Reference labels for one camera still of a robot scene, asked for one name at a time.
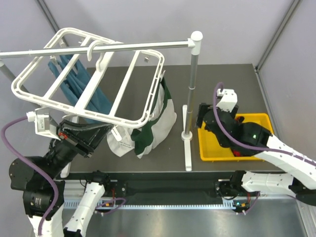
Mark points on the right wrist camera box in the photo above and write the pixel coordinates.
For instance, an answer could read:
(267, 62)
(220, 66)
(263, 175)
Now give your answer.
(227, 99)

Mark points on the white cable duct strip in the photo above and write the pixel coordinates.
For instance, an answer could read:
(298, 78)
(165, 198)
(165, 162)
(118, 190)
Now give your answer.
(224, 204)

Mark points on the white plastic clip hanger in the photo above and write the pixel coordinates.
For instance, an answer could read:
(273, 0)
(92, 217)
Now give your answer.
(76, 42)

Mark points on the white and green cloth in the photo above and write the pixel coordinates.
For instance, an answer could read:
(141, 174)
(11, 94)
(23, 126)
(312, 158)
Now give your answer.
(143, 140)

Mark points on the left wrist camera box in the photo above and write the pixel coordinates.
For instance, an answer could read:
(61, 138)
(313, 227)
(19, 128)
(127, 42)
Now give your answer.
(44, 124)

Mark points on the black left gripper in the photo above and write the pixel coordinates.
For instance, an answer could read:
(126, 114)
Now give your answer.
(82, 136)

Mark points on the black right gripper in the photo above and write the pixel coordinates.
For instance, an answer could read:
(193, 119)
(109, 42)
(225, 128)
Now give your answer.
(203, 108)

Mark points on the yellow plastic tray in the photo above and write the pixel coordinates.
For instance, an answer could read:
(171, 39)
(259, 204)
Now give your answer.
(210, 150)

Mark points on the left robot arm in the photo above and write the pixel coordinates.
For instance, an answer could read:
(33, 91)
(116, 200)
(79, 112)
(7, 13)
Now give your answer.
(43, 195)

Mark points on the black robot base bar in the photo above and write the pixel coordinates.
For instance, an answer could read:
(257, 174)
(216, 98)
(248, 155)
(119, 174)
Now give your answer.
(165, 188)

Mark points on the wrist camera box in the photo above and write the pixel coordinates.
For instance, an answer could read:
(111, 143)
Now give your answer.
(227, 99)
(44, 124)

